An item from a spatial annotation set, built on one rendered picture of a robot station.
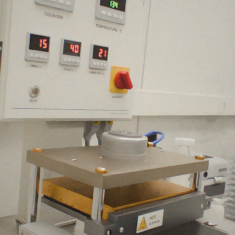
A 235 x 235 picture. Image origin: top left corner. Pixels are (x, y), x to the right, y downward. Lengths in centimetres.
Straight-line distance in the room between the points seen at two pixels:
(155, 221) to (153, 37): 114
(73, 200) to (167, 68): 120
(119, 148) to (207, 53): 146
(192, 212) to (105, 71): 32
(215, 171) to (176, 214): 98
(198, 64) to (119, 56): 117
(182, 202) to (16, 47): 37
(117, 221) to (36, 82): 29
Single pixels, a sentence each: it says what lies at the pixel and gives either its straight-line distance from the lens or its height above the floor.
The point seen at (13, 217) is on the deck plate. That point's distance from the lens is 90.
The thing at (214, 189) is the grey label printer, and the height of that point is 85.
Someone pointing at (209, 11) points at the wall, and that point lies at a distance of 207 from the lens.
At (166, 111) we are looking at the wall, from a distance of 171.
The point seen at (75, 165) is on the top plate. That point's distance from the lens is 58.
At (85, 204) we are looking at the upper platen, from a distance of 62.
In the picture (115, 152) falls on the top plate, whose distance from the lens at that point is 66.
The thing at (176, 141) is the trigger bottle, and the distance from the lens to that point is 154.
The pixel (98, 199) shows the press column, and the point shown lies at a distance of 56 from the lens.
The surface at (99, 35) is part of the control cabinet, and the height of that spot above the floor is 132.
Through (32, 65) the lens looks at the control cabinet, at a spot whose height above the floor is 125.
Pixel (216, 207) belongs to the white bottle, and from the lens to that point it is 132.
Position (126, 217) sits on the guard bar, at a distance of 58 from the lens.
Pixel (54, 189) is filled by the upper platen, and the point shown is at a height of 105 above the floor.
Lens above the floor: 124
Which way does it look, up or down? 5 degrees down
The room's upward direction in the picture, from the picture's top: 6 degrees clockwise
